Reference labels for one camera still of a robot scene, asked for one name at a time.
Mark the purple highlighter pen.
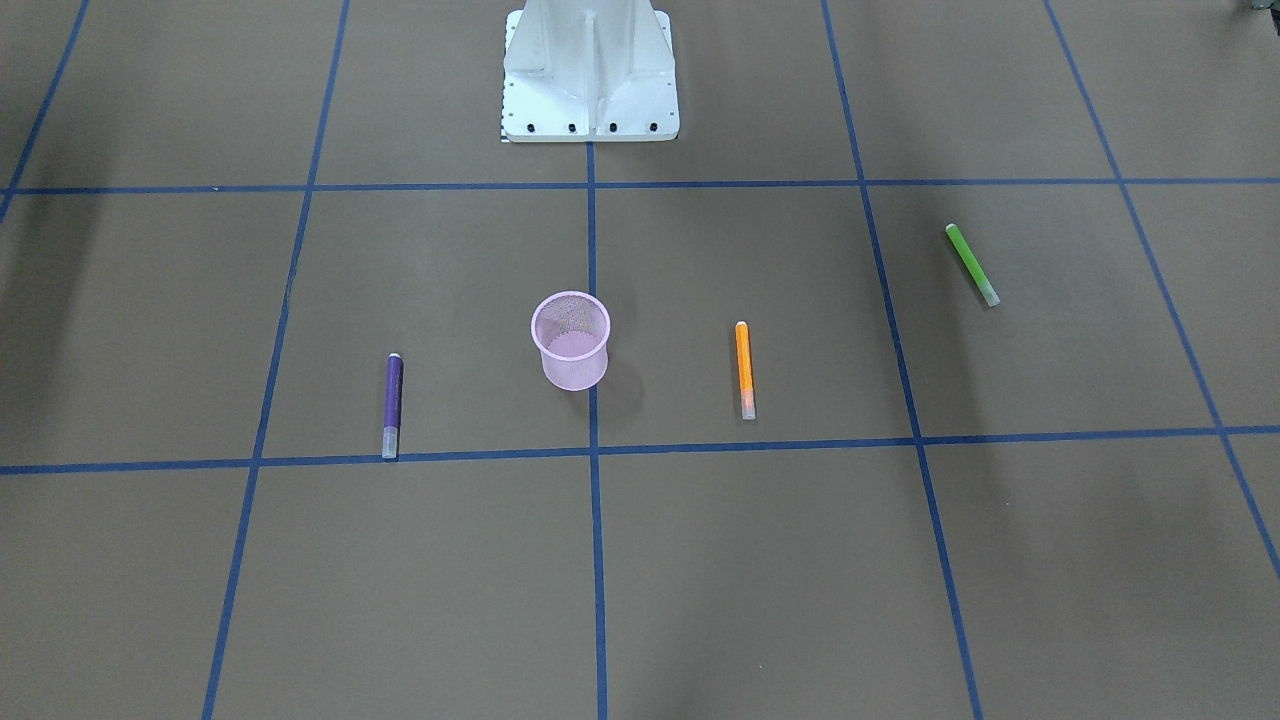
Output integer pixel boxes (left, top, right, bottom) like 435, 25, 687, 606
381, 352, 404, 461

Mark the orange highlighter pen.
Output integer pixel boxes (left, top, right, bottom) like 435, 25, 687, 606
733, 322, 756, 421

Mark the green highlighter pen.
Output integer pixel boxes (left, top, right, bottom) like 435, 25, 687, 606
943, 223, 1001, 307

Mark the pink mesh pen holder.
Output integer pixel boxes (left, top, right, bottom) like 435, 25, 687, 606
530, 291, 612, 392

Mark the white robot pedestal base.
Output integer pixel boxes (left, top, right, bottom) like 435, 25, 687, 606
500, 1, 681, 143

